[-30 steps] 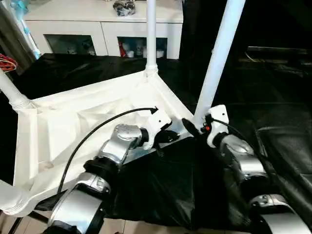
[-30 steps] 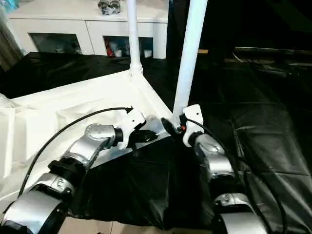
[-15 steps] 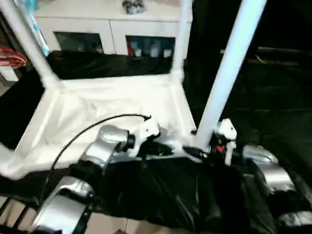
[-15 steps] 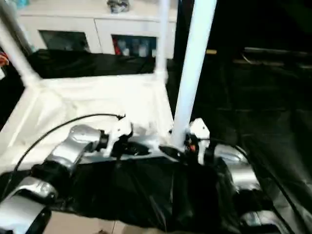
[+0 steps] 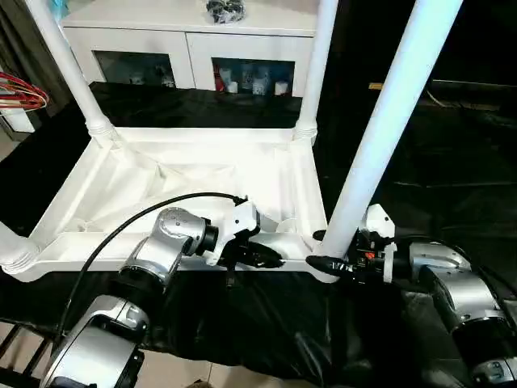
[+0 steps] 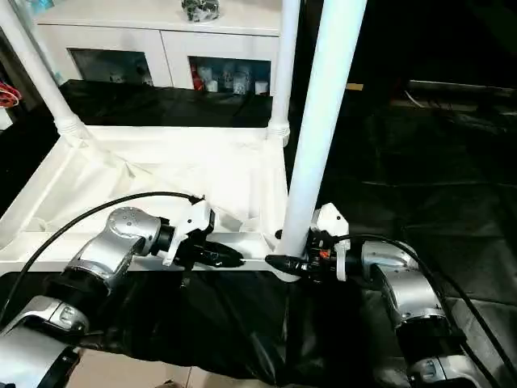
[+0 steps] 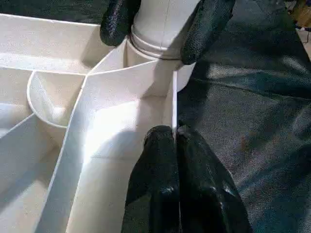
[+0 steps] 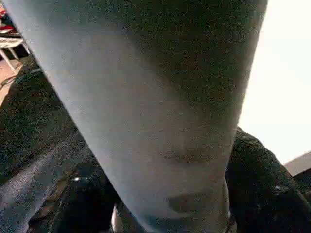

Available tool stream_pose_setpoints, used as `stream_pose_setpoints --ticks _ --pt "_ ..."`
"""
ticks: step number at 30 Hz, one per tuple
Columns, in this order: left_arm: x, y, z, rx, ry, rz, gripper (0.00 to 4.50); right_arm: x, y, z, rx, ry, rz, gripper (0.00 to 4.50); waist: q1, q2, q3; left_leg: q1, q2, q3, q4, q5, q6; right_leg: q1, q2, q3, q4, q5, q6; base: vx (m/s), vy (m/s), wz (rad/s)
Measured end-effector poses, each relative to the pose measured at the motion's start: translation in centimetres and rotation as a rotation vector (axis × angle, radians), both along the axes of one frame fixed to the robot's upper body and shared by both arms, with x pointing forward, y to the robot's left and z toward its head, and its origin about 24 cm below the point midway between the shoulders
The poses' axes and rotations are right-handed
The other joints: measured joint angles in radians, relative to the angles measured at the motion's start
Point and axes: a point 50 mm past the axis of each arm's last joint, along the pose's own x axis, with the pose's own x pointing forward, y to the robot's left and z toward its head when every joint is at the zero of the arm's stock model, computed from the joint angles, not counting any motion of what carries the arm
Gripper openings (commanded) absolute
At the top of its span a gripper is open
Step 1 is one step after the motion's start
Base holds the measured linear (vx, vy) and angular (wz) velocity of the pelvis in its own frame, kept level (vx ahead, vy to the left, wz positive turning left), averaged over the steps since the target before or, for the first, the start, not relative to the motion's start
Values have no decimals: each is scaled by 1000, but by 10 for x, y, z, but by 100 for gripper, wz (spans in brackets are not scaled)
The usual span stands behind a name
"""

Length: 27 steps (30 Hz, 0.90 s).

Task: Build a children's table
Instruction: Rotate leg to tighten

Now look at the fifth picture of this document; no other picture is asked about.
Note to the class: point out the grey crumpled bundle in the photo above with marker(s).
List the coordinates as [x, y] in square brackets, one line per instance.
[225, 10]

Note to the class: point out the small tan tag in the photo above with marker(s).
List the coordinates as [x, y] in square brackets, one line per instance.
[376, 86]

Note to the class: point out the white cabinet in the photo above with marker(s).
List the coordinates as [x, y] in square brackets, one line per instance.
[186, 36]

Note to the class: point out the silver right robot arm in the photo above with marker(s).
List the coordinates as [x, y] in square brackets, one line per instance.
[456, 287]

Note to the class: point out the white plastic table top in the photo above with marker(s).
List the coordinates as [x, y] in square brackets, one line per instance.
[186, 170]

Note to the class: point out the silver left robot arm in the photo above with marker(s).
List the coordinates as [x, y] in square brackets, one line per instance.
[153, 250]

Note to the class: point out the black metal bar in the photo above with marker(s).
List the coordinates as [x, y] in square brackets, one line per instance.
[477, 89]

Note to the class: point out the black plastic mat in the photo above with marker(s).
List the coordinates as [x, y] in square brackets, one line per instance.
[266, 323]

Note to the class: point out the white plastic table leg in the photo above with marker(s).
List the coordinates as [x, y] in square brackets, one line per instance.
[69, 73]
[16, 246]
[388, 121]
[319, 65]

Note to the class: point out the black metal stand frame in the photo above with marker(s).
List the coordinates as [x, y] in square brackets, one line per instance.
[20, 356]

